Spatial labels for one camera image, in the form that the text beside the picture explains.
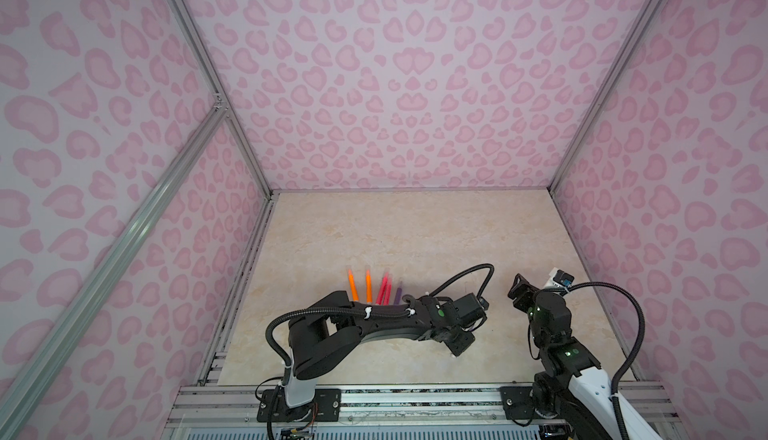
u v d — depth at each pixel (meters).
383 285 0.93
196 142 0.79
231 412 0.74
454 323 0.63
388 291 0.93
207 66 0.84
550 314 0.60
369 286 0.93
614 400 0.50
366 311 0.48
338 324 0.50
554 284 0.70
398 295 0.93
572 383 0.56
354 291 0.93
